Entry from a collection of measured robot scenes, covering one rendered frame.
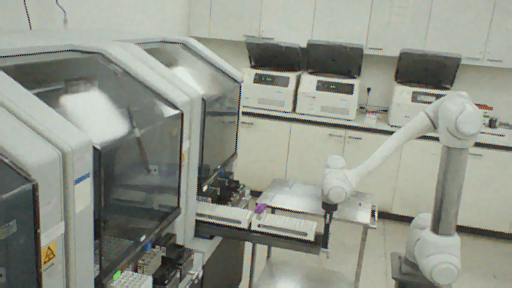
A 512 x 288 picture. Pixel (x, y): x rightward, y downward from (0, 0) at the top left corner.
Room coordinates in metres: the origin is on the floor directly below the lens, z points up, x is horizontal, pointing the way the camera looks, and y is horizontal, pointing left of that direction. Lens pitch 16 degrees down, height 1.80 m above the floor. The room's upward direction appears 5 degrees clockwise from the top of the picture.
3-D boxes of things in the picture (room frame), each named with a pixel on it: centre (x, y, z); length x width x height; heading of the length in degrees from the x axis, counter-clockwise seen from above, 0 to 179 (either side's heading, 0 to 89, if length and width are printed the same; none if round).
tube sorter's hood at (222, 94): (2.42, 0.41, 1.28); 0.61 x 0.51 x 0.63; 168
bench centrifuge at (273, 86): (4.73, -0.11, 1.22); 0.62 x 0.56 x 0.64; 166
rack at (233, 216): (2.13, 0.14, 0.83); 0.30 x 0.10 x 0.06; 78
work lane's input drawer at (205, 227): (2.09, -0.04, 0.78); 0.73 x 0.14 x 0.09; 78
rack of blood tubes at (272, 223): (2.06, -0.17, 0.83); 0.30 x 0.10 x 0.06; 78
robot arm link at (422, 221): (2.01, -0.82, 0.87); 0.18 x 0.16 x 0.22; 176
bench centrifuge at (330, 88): (4.61, -0.68, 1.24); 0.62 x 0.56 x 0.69; 168
